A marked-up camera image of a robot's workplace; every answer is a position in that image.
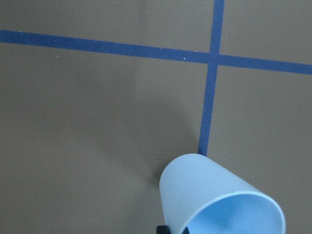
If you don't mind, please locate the black left gripper camera finger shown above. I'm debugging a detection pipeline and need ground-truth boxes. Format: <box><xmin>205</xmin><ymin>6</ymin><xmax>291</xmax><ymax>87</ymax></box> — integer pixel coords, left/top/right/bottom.
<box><xmin>156</xmin><ymin>225</ymin><xmax>169</xmax><ymax>234</ymax></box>

